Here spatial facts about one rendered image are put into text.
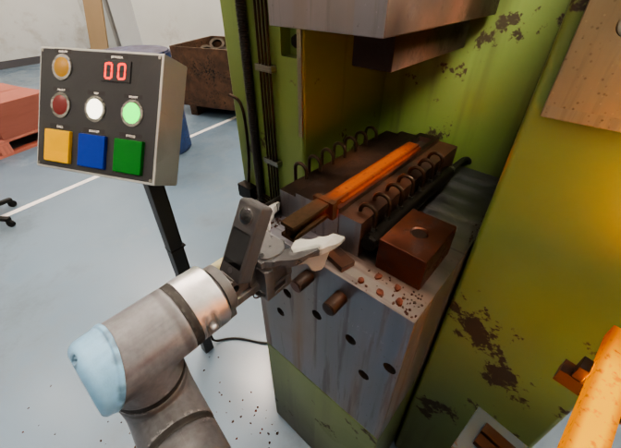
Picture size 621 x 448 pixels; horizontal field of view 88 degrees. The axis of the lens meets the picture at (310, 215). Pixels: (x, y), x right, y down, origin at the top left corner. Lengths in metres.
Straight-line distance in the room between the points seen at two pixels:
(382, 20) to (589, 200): 0.36
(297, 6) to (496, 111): 0.56
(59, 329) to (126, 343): 1.58
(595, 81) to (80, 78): 0.93
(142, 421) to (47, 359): 1.42
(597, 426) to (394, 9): 0.47
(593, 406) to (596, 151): 0.29
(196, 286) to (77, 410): 1.30
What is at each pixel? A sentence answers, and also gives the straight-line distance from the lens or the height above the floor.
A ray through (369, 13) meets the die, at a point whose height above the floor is 1.29.
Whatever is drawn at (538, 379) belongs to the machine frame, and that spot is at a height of 0.71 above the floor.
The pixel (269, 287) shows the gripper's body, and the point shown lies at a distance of 0.50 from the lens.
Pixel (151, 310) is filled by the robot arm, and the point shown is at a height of 1.02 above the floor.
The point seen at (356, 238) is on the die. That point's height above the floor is 0.96.
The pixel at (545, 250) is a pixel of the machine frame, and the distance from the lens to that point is 0.62.
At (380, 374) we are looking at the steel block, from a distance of 0.69.
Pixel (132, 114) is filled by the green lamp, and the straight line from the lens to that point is 0.83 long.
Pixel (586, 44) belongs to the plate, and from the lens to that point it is 0.50.
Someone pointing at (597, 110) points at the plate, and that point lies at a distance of 0.52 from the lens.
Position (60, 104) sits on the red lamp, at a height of 1.09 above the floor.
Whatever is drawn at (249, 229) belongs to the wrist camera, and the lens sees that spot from 0.44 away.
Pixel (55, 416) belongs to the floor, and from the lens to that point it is 1.72.
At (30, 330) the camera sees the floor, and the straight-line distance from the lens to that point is 2.07.
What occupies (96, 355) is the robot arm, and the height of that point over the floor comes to 1.02.
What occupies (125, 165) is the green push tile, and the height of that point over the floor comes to 0.99.
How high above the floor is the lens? 1.33
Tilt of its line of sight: 36 degrees down
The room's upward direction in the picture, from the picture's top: straight up
